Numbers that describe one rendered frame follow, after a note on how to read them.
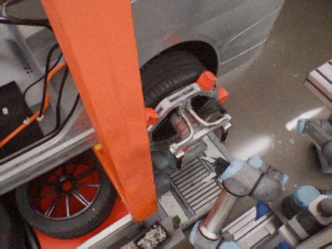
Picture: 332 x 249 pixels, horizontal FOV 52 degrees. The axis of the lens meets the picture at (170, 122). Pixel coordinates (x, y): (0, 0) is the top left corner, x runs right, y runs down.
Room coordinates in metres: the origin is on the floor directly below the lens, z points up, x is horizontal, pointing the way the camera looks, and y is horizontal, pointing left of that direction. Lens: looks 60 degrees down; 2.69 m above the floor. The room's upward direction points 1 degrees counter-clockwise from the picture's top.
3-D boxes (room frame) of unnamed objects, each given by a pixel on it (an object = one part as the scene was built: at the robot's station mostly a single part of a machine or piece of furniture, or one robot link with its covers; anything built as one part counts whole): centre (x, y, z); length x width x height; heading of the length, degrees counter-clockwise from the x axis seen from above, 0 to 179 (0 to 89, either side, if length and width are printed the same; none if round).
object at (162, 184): (0.98, 0.18, 0.26); 0.42 x 0.18 x 0.35; 33
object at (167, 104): (1.10, -0.07, 0.85); 0.54 x 0.07 x 0.54; 123
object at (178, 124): (1.04, -0.10, 0.85); 0.21 x 0.14 x 0.14; 33
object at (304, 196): (0.53, -0.70, 0.98); 0.13 x 0.12 x 0.14; 85
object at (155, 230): (0.43, 0.12, 0.51); 0.20 x 0.14 x 0.13; 131
